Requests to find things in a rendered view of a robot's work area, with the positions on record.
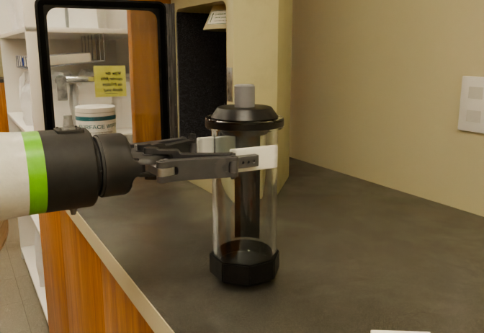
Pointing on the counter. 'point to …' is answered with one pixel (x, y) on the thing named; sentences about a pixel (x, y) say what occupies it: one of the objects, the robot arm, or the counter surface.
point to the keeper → (230, 84)
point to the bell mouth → (217, 19)
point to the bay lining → (199, 73)
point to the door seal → (100, 6)
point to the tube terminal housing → (253, 41)
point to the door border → (103, 9)
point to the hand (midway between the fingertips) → (242, 151)
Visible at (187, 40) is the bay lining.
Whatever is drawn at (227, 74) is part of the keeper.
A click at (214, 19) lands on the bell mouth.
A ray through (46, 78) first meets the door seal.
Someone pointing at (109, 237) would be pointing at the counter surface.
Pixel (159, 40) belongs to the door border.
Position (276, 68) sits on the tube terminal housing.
